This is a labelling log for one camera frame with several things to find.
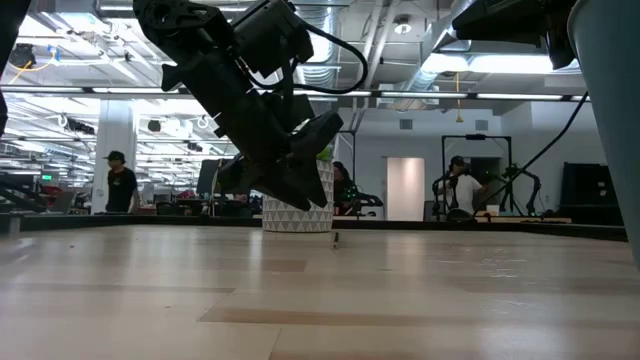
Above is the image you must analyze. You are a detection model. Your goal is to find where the teal plastic bin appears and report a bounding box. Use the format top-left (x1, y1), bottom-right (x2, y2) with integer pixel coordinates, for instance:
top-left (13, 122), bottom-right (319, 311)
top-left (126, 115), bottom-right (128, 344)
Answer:
top-left (567, 0), bottom-right (640, 274)

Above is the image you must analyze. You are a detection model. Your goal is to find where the background wooden table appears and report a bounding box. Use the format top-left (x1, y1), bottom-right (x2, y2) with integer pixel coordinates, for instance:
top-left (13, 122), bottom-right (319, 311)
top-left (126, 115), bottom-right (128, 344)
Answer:
top-left (472, 214), bottom-right (573, 225)

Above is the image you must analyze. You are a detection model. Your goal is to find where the yellow hanging pendant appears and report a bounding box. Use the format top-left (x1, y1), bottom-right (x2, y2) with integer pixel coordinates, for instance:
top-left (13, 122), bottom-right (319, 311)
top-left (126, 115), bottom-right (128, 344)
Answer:
top-left (453, 72), bottom-right (464, 124)

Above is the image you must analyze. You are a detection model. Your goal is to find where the black plugged frame cable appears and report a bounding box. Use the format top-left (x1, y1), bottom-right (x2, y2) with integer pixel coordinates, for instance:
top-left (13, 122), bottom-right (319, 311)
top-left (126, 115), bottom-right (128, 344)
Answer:
top-left (446, 92), bottom-right (590, 222)

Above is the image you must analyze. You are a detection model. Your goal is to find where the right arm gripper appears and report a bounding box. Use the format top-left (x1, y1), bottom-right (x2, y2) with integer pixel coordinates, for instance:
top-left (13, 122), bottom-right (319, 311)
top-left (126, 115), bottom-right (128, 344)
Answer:
top-left (452, 0), bottom-right (576, 71)

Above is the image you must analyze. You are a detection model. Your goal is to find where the white pillar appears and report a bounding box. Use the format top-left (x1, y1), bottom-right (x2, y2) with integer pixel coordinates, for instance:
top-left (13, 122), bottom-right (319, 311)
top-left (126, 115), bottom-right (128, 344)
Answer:
top-left (91, 99), bottom-right (138, 215)

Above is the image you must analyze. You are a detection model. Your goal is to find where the background black rig frame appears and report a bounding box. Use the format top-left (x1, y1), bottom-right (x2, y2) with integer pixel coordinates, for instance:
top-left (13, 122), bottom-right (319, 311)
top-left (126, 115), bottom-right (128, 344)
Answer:
top-left (329, 128), bottom-right (358, 221)
top-left (441, 133), bottom-right (513, 221)

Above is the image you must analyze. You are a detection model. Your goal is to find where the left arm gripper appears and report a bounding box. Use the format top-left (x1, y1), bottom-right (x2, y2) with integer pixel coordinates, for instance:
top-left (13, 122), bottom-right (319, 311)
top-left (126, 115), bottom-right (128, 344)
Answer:
top-left (159, 39), bottom-right (346, 211)

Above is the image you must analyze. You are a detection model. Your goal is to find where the succulent in patterned white pot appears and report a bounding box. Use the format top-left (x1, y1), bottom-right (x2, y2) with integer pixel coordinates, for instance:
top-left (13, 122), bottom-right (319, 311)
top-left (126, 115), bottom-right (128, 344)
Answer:
top-left (261, 144), bottom-right (335, 234)

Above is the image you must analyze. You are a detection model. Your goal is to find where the white door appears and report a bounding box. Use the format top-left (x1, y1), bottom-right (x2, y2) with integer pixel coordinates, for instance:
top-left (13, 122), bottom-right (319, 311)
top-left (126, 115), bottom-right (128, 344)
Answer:
top-left (385, 156), bottom-right (426, 222)

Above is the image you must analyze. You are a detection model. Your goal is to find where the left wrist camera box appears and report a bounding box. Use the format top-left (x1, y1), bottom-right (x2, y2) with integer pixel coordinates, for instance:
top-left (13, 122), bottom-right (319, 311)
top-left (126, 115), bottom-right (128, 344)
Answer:
top-left (232, 0), bottom-right (316, 79)

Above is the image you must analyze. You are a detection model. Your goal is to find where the silver air duct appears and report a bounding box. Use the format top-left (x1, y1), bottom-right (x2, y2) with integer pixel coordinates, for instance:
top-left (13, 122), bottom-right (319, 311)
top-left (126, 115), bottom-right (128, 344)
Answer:
top-left (294, 4), bottom-right (346, 131)

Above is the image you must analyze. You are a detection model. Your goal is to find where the black metal table frame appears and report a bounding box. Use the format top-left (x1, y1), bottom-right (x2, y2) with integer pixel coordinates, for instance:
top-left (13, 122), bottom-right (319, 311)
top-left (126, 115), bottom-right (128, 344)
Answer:
top-left (0, 212), bottom-right (629, 242)

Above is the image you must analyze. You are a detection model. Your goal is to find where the person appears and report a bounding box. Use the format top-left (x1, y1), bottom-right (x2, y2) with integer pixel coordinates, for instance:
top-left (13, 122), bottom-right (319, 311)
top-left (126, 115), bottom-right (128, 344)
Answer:
top-left (102, 150), bottom-right (142, 215)
top-left (433, 154), bottom-right (494, 217)
top-left (333, 160), bottom-right (359, 217)

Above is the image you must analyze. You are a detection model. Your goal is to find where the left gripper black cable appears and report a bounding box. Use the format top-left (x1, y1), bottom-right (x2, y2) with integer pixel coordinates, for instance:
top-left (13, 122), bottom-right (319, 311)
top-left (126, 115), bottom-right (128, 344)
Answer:
top-left (244, 22), bottom-right (370, 96)

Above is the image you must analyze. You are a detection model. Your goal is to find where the black cabinet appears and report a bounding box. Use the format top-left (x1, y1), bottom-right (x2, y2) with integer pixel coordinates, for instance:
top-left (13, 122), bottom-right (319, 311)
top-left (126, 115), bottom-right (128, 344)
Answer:
top-left (559, 162), bottom-right (624, 227)

